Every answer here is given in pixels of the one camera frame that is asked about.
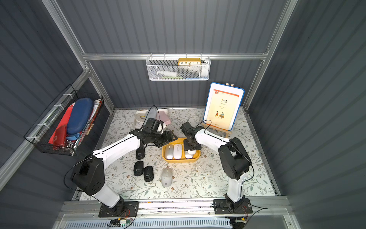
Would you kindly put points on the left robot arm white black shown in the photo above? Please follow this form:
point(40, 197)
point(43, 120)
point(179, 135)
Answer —
point(89, 174)

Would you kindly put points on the grey white mouse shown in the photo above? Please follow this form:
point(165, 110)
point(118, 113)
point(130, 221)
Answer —
point(167, 177)

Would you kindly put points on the black mouse with logo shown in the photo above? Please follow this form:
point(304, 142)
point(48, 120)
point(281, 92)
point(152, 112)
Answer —
point(148, 174)

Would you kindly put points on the grey pencil case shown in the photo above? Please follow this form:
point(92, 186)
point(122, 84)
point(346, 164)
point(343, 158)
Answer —
point(152, 113)

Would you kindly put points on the yellow plastic storage box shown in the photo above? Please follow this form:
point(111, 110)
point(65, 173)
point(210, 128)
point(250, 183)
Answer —
point(183, 159)

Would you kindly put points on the blue pencil case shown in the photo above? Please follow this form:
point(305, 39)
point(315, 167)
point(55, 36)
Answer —
point(80, 115)

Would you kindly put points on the yellow clock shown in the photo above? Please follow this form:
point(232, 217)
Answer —
point(189, 61)

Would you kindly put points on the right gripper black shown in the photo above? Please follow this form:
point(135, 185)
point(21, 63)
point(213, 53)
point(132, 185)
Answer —
point(191, 143)

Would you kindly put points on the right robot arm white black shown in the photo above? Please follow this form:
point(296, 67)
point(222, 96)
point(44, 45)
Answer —
point(234, 158)

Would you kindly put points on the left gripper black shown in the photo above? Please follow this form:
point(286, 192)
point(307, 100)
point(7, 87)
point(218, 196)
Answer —
point(161, 137)

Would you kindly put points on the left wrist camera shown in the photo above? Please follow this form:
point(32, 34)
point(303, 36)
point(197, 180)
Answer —
point(152, 125)

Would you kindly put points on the black mouse upper left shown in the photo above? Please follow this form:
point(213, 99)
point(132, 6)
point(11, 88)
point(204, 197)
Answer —
point(140, 153)

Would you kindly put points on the white wire wall basket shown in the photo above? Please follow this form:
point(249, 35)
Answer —
point(167, 69)

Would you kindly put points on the red folder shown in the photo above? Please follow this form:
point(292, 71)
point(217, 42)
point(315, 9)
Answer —
point(58, 138)

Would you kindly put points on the pink box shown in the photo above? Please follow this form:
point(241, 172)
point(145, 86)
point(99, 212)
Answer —
point(162, 116)

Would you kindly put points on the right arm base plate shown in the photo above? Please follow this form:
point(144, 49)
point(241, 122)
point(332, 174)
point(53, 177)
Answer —
point(222, 207)

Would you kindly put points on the white tray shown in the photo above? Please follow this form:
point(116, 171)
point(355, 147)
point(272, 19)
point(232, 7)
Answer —
point(165, 110)

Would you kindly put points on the white tape roll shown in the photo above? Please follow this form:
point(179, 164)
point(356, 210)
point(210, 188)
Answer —
point(139, 119)

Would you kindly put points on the silver mouse row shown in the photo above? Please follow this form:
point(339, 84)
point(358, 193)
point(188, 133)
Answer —
point(169, 152)

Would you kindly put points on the black mouse lower left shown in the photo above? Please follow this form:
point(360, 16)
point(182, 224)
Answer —
point(138, 168)

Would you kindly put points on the black wire side basket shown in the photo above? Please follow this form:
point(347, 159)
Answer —
point(40, 135)

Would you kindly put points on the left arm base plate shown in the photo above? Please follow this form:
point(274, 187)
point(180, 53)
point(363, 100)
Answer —
point(121, 209)

